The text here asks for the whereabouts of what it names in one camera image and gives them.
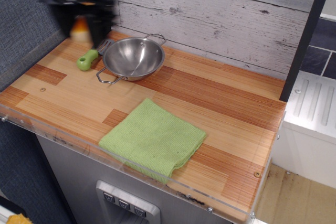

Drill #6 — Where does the yellow toy bread loaf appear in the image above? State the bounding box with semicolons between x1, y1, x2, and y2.
69;0;112;42

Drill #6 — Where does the green folded cloth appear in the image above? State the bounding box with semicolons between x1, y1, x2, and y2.
99;99;206;184

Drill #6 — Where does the clear acrylic front guard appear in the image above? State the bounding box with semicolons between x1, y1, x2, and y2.
1;105;256;223

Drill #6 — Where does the silver toy fridge cabinet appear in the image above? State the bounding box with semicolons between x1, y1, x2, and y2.
38;136;254;223

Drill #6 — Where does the silver dispenser button panel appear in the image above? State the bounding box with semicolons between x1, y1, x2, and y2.
96;180;161;223

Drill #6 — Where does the yellow object bottom corner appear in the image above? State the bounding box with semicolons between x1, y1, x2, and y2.
6;214;33;224

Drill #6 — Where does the white toy sink unit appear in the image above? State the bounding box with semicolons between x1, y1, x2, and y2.
272;71;335;188

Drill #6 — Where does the green-handled grey spatula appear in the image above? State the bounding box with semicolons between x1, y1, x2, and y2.
76;39;114;71

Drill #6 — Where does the steel two-handled bowl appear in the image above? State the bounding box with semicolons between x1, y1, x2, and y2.
96;34;166;84

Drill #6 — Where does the dark right frame post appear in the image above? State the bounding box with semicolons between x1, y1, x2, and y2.
279;0;326;102

